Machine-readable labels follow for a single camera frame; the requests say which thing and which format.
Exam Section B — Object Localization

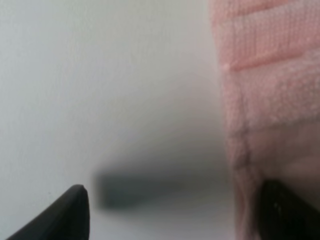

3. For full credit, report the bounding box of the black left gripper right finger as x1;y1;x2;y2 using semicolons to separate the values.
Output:
257;180;320;240

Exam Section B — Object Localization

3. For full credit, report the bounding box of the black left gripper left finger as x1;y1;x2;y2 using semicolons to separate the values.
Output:
9;184;90;240

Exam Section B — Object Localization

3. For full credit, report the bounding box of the pink towel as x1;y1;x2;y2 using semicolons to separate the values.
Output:
210;0;320;240

